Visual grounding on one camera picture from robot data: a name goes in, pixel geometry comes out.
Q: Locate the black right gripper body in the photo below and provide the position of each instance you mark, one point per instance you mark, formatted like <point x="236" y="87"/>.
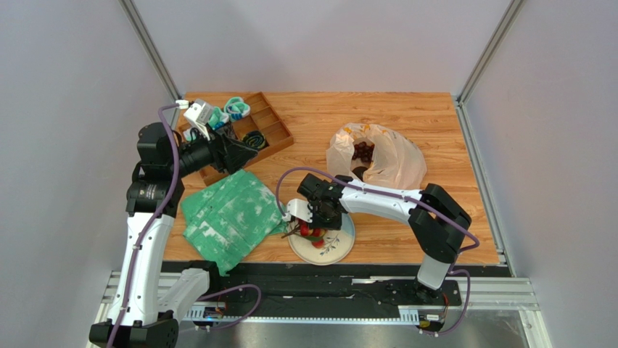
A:
<point x="326" y="212"/>

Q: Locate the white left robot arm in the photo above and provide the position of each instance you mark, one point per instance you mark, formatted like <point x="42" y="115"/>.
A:
<point x="139" y="316"/>

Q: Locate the red fake fruit bunch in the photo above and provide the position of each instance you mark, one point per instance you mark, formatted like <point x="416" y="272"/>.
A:
<point x="316" y="236"/>

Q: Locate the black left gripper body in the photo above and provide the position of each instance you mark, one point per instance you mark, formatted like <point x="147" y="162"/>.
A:
<point x="218" y="159"/>

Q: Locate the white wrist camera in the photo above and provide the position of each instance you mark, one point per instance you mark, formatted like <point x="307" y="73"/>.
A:
<point x="298" y="209"/>
<point x="198" y="115"/>

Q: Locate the cream and blue ceramic plate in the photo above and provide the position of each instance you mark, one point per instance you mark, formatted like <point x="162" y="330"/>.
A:
<point x="338" y="245"/>

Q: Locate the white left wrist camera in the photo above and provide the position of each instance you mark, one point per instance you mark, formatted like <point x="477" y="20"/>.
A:
<point x="198" y="115"/>

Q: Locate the green white cloth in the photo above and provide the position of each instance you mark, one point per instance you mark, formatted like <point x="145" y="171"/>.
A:
<point x="226" y="221"/>

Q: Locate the dark fake grape bunch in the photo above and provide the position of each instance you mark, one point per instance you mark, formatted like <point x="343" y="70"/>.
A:
<point x="363" y="151"/>

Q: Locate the translucent white plastic bag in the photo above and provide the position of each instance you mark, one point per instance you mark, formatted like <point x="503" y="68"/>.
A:
<point x="397" y="162"/>

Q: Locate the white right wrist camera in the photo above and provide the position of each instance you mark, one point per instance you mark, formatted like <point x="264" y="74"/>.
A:
<point x="298" y="209"/>

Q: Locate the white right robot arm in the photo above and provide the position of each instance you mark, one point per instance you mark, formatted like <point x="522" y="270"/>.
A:
<point x="438" y="222"/>

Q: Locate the dark round fake fruit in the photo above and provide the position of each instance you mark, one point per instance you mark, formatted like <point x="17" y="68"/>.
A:
<point x="359" y="172"/>

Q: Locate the wooden compartment tray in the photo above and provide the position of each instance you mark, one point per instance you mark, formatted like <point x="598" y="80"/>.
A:
<point x="263" y="129"/>

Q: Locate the teal white rolled sock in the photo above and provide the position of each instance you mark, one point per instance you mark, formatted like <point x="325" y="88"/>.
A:
<point x="237" y="109"/>

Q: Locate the white teal patterned sock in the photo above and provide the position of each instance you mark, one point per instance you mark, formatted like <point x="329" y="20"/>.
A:
<point x="218" y="119"/>

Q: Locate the aluminium frame rail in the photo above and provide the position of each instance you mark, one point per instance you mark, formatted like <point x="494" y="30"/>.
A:
<point x="142" y="32"/>

